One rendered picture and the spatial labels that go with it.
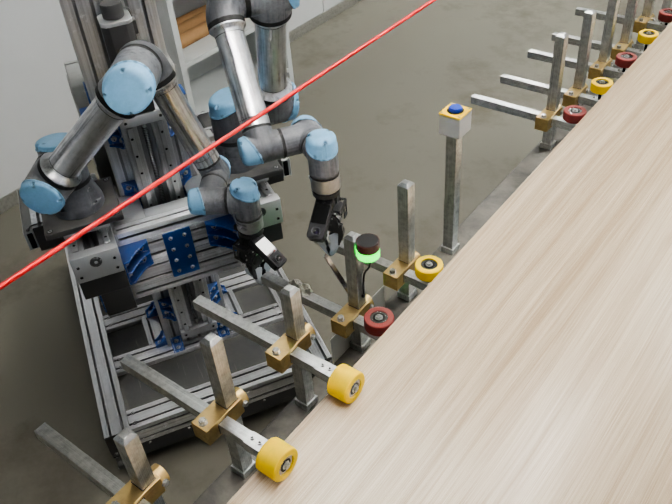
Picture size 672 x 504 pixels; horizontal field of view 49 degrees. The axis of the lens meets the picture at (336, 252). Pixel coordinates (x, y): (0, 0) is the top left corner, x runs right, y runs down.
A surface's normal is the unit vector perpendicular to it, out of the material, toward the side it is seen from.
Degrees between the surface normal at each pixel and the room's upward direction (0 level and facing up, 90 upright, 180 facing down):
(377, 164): 0
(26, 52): 90
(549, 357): 0
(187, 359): 0
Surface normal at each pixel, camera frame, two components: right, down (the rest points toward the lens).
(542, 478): -0.07, -0.77
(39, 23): 0.79, 0.35
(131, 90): 0.08, 0.57
